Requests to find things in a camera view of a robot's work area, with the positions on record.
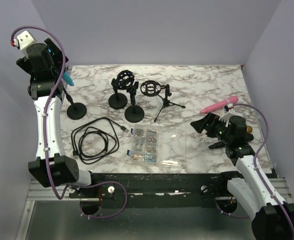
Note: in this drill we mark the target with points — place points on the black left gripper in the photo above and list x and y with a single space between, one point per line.
57 56

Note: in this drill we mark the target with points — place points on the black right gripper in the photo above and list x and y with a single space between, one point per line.
211 119

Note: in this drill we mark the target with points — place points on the blue microphone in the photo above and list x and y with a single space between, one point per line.
66 77

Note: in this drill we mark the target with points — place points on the black microphone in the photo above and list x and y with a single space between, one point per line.
221 144

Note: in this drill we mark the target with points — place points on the pink microphone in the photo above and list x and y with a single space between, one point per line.
216 106

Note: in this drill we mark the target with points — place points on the gold microphone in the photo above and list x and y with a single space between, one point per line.
249 129

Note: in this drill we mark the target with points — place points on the black clip round-base stand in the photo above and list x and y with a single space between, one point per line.
73 107

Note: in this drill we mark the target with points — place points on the black tripod shock-mount stand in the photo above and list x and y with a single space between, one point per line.
151 88

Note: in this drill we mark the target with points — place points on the black shock-mount round-base stand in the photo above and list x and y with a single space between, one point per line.
124 80

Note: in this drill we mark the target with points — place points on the black round-base mic stand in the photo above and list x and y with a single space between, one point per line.
133 113

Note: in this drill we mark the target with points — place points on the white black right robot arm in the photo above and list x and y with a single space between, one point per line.
272 217

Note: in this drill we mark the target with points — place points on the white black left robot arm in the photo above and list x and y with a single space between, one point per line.
43 61

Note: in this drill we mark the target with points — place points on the clear plastic screw box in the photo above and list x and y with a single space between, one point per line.
160 146

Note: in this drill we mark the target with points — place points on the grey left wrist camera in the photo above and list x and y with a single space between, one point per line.
23 41

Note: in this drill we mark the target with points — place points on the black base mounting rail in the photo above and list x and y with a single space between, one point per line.
155 190

